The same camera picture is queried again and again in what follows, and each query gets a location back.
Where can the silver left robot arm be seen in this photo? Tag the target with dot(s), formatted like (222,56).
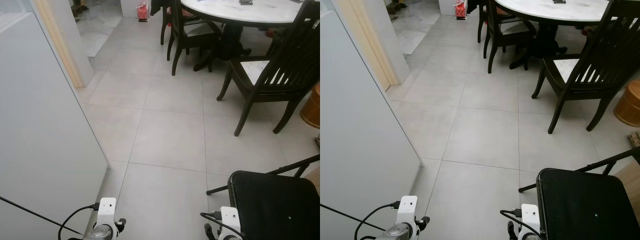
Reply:
(100,233)
(400,233)

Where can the black folding chair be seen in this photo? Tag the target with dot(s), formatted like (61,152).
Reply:
(585,205)
(275,207)

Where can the white cabinet side panel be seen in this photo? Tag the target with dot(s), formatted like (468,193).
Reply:
(45,130)
(365,140)

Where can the orange wooden barrel stool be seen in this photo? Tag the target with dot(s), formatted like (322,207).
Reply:
(629,105)
(312,107)

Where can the dark wooden dining chair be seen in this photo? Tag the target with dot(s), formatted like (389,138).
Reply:
(186,35)
(292,60)
(500,32)
(607,55)

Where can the red patterned bag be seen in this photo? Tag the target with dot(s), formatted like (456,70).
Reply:
(460,10)
(143,11)

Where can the dark pair of shoes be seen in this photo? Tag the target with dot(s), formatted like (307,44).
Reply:
(79,7)

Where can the round white marble dining table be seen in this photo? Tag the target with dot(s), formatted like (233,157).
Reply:
(235,12)
(550,11)

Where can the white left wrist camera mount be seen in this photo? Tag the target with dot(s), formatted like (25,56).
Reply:
(106,210)
(406,209)

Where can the light wooden door frame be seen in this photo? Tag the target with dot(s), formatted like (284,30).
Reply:
(62,45)
(370,45)

